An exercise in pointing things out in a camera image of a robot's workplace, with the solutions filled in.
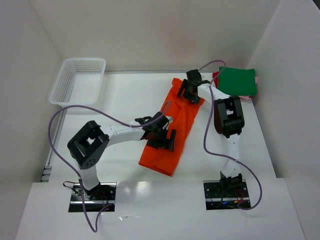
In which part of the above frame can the white plastic basket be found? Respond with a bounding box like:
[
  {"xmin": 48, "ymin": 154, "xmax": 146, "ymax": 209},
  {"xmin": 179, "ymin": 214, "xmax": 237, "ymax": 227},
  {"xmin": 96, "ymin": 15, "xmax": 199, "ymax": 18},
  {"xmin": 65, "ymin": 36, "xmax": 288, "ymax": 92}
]
[{"xmin": 48, "ymin": 57, "xmax": 106, "ymax": 107}]

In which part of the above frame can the pink folded t shirt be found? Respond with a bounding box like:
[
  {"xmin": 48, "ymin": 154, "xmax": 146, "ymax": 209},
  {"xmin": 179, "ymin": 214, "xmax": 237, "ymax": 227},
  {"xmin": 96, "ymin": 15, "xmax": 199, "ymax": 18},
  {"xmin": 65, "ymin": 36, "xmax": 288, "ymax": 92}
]
[{"xmin": 239, "ymin": 76, "xmax": 259, "ymax": 100}]

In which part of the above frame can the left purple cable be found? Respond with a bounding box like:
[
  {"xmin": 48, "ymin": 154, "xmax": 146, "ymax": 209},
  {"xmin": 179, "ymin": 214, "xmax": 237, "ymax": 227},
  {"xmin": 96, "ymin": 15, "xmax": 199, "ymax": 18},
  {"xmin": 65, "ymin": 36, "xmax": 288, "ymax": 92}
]
[{"xmin": 47, "ymin": 99, "xmax": 172, "ymax": 233}]

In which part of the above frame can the orange t shirt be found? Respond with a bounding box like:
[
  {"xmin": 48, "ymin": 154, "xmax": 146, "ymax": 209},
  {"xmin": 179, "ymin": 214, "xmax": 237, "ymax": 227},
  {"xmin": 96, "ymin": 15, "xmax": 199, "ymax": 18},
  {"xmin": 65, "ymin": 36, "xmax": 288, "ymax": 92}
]
[{"xmin": 138, "ymin": 78, "xmax": 205, "ymax": 177}]

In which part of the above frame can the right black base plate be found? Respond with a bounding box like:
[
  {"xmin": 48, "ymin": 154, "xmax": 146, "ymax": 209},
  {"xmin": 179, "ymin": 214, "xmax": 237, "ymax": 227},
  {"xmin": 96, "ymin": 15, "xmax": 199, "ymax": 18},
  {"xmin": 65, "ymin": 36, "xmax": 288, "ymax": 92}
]
[{"xmin": 203, "ymin": 180, "xmax": 251, "ymax": 210}]

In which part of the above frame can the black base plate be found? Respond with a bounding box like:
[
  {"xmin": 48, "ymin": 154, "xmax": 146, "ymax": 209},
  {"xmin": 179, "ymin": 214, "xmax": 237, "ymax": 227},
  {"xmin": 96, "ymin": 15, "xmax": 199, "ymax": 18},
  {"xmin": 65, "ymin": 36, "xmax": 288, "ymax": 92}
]
[
  {"xmin": 203, "ymin": 180, "xmax": 251, "ymax": 210},
  {"xmin": 63, "ymin": 181, "xmax": 117, "ymax": 213}
]

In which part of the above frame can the green folded t shirt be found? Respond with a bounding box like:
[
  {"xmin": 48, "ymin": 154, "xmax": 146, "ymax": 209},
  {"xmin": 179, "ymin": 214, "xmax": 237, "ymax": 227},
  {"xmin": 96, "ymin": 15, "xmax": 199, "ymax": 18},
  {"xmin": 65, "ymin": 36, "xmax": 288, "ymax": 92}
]
[{"xmin": 217, "ymin": 66, "xmax": 258, "ymax": 97}]

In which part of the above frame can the red folded t shirt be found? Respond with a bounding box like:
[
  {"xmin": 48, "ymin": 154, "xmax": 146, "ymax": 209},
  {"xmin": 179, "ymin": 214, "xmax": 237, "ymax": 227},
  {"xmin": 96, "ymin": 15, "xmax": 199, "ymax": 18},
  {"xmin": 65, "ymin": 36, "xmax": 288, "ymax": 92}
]
[{"xmin": 212, "ymin": 71, "xmax": 238, "ymax": 99}]

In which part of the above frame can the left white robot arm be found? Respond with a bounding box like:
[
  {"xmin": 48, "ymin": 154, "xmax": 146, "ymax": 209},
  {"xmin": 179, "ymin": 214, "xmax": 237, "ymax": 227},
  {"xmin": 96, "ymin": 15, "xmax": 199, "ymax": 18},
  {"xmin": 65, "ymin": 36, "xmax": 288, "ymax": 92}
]
[{"xmin": 67, "ymin": 112, "xmax": 177, "ymax": 200}]

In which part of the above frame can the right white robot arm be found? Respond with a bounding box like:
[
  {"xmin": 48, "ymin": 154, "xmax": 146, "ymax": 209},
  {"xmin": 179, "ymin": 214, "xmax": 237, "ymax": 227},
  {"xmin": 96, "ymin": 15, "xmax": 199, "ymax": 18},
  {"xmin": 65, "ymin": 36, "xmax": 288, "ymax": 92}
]
[{"xmin": 177, "ymin": 69, "xmax": 245, "ymax": 192}]

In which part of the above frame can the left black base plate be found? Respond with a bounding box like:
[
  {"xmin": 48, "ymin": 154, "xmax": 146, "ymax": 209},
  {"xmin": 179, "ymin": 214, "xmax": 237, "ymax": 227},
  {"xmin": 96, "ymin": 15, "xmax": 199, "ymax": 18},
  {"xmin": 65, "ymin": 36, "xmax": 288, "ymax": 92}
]
[{"xmin": 63, "ymin": 181, "xmax": 117, "ymax": 213}]

